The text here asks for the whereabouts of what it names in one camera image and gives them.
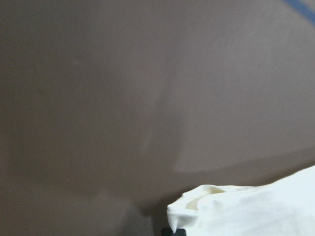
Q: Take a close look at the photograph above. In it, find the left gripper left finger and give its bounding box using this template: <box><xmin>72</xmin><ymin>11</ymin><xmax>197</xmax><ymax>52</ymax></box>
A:
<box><xmin>161</xmin><ymin>228</ymin><xmax>173</xmax><ymax>236</ymax></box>

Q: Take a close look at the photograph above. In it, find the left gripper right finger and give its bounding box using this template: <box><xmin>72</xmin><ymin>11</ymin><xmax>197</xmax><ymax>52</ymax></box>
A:
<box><xmin>175</xmin><ymin>229</ymin><xmax>187</xmax><ymax>236</ymax></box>

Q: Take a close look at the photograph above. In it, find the white long-sleeve printed shirt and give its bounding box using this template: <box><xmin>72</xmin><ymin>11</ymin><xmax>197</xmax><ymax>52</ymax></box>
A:
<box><xmin>167</xmin><ymin>167</ymin><xmax>315</xmax><ymax>236</ymax></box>

